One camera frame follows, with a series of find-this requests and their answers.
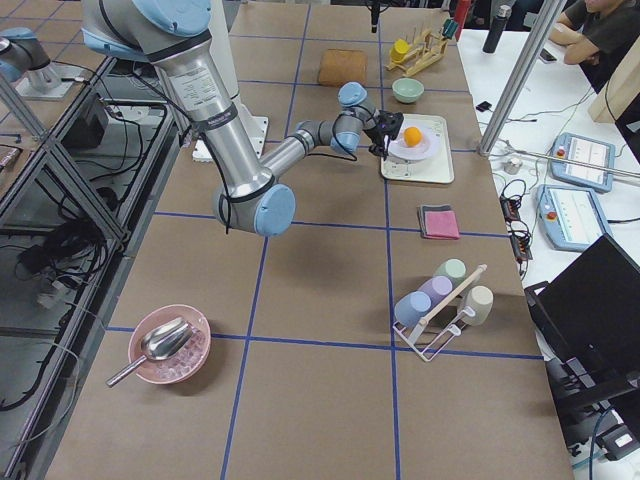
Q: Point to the pink cloth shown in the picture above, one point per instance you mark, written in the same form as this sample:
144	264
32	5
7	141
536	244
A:
441	225

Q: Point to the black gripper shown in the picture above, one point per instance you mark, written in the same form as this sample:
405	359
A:
378	135

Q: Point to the cream bear tray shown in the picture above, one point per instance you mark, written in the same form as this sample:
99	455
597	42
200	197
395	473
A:
437	169

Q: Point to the metal spoon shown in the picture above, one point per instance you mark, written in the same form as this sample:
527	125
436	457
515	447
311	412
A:
157	345

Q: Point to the yellow mug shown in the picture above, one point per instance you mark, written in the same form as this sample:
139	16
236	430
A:
399	51

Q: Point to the black laptop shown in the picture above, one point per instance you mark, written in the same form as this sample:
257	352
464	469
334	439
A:
590	311

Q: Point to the beige cup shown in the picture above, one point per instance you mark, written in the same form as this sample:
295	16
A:
476	305

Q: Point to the green bowl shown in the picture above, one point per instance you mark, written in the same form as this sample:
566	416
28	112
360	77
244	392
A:
407	90

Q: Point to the blue cup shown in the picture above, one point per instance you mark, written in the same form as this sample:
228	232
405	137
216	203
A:
411	308

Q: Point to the small black device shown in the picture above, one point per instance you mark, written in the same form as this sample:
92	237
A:
483	106

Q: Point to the wooden drying rack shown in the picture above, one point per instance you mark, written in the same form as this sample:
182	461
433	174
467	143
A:
425	50

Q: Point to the wooden cutting board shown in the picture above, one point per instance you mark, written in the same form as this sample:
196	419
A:
338	67

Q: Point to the pink bowl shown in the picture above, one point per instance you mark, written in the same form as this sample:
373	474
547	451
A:
181	355

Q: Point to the white round plate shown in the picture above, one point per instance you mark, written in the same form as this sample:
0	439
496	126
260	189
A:
428	147

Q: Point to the white cup rack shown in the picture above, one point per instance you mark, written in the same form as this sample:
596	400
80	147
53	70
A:
442	324

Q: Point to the purple cup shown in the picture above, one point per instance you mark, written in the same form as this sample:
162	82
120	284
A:
437	288

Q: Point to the aluminium frame post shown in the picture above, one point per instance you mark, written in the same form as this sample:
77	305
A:
534	43

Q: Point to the near teach pendant tablet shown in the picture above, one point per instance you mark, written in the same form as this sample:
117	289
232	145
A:
571	217

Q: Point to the dark green mug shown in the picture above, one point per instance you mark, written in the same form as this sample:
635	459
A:
449	29

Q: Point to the far teach pendant tablet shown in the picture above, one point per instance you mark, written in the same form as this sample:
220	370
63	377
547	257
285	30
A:
583	161

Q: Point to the green cup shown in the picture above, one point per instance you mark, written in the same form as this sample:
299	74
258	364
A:
454	269

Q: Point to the orange fruit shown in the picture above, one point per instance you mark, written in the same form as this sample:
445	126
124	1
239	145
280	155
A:
412	136

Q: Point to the black water bottle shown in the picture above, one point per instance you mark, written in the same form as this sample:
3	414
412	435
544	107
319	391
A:
496	29

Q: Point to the teach pendant tablet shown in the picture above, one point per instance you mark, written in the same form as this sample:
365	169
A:
583	161
571	217

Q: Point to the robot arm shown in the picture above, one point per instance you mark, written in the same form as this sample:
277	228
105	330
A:
174	37
21	51

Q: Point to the grey cloth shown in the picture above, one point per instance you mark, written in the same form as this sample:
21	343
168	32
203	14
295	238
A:
422	209

